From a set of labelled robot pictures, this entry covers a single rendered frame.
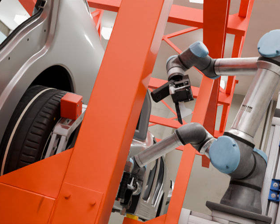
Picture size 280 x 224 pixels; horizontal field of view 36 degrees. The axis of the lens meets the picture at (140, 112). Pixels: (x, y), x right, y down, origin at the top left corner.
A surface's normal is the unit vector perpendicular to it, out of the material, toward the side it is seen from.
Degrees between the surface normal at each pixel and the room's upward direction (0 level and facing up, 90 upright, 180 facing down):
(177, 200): 90
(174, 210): 90
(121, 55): 90
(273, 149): 90
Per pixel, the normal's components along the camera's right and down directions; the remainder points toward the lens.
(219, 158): -0.69, -0.24
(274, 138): -0.25, -0.30
